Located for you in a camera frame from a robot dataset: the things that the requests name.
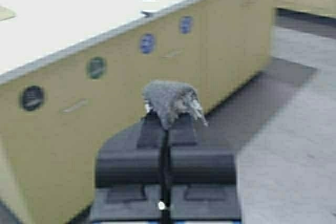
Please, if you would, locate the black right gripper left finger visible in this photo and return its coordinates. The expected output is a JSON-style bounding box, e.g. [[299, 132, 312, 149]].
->
[[89, 112, 165, 223]]

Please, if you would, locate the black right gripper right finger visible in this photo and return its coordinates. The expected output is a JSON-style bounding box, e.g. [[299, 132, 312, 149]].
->
[[169, 114, 242, 223]]

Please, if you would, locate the black white patterned cloth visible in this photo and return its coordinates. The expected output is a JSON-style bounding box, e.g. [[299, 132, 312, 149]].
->
[[142, 80, 208, 130]]

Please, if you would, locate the beige kitchen island cabinet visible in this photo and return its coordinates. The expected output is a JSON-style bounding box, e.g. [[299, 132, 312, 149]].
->
[[1, 0, 274, 223]]

